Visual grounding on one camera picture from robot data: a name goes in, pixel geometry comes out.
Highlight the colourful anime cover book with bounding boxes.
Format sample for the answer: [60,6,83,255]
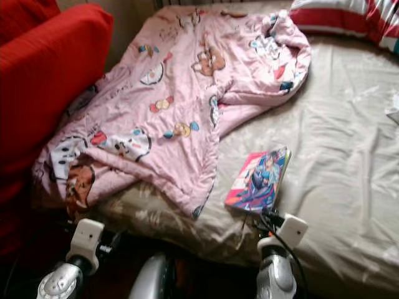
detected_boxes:
[224,146,292,214]

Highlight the red sofa back cushion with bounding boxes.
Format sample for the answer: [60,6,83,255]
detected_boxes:
[0,0,63,44]

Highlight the large red sofa cushion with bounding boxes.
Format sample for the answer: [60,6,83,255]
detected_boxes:
[0,3,114,181]

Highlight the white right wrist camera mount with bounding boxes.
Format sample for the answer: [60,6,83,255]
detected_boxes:
[277,214,309,249]

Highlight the beige floral bed sheet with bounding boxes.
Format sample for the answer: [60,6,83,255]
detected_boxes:
[100,34,399,297]

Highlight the red white blue bolster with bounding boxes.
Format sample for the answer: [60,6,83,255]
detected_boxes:
[289,0,399,55]

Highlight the red sofa base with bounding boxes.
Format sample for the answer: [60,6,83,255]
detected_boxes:
[0,162,44,262]

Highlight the pink cartoon print quilt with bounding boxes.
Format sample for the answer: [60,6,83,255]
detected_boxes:
[31,6,312,220]

